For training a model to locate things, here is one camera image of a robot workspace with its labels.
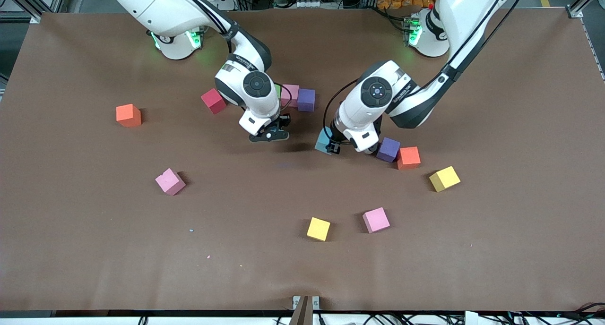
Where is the red foam block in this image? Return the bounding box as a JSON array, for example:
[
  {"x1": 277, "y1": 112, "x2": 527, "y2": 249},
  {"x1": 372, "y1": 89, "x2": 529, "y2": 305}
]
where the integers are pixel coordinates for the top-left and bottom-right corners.
[{"x1": 200, "y1": 88, "x2": 226, "y2": 115}]

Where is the orange foam block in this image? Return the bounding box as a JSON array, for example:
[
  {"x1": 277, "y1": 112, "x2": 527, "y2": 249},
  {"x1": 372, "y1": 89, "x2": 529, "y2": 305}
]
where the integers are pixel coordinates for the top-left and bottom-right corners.
[
  {"x1": 397, "y1": 146, "x2": 422, "y2": 171},
  {"x1": 116, "y1": 103, "x2": 142, "y2": 128}
]

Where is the purple foam block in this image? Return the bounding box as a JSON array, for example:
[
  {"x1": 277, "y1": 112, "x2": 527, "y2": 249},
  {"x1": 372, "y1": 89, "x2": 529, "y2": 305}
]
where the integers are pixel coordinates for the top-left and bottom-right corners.
[
  {"x1": 297, "y1": 88, "x2": 316, "y2": 112},
  {"x1": 377, "y1": 137, "x2": 401, "y2": 163}
]

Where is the blue foam block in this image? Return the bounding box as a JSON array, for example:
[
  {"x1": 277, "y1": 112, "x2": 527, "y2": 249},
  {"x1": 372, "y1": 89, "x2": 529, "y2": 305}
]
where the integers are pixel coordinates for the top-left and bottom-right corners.
[{"x1": 314, "y1": 128, "x2": 334, "y2": 155}]

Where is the metal table edge bracket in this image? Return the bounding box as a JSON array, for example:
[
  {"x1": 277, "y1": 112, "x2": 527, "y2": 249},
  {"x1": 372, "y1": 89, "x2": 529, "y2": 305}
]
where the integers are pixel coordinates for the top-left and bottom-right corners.
[{"x1": 292, "y1": 295, "x2": 320, "y2": 325}]

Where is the yellow foam block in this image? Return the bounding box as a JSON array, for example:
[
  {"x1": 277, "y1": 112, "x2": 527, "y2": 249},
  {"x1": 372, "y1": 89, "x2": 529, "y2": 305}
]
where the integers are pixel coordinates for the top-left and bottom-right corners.
[
  {"x1": 306, "y1": 217, "x2": 331, "y2": 242},
  {"x1": 429, "y1": 166, "x2": 461, "y2": 193}
]

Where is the brown paper table cover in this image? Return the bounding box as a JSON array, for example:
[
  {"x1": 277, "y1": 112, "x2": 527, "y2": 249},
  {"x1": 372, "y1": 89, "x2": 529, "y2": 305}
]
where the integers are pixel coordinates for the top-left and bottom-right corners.
[{"x1": 0, "y1": 8, "x2": 605, "y2": 312}]

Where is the pink foam block chipped corner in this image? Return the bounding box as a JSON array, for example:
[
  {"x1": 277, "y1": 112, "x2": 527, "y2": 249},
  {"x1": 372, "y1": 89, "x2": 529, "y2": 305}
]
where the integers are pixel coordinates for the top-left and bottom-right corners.
[{"x1": 155, "y1": 168, "x2": 186, "y2": 197}]

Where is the pink foam block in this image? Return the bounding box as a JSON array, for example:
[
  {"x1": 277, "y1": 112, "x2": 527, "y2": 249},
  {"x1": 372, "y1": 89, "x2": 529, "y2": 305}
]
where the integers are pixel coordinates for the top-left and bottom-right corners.
[
  {"x1": 282, "y1": 84, "x2": 300, "y2": 108},
  {"x1": 362, "y1": 207, "x2": 391, "y2": 234}
]

